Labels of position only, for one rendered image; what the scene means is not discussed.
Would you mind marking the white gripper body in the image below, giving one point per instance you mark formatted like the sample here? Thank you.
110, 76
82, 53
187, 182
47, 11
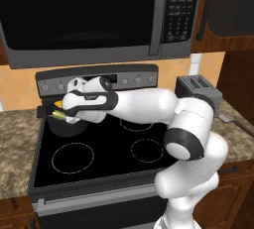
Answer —
73, 117

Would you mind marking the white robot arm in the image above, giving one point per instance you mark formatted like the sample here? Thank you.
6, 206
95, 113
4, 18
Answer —
149, 104

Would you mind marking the black cooking pot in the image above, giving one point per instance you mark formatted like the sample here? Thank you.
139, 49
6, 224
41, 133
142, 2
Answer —
66, 130

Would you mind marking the grey stove knob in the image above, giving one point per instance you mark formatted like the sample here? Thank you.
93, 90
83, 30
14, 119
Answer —
124, 81
45, 88
138, 81
151, 79
61, 86

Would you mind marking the black glass-top stove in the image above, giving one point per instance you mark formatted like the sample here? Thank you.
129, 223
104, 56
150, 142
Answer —
109, 153

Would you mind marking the black and grey microwave oven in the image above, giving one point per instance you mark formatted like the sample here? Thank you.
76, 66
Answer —
82, 18

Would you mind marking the brown base cupboard door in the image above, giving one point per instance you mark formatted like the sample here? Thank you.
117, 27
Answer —
228, 206
15, 214

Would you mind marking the grey toaster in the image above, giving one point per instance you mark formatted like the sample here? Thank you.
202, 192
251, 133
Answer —
201, 89

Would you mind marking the brown tall cabinet panel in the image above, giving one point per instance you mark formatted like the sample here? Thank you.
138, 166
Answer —
238, 84

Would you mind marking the brown drawer front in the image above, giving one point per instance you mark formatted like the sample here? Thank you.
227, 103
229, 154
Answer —
243, 170

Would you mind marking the brown wall cupboard door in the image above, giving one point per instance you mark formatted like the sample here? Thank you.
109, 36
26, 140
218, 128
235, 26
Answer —
231, 11

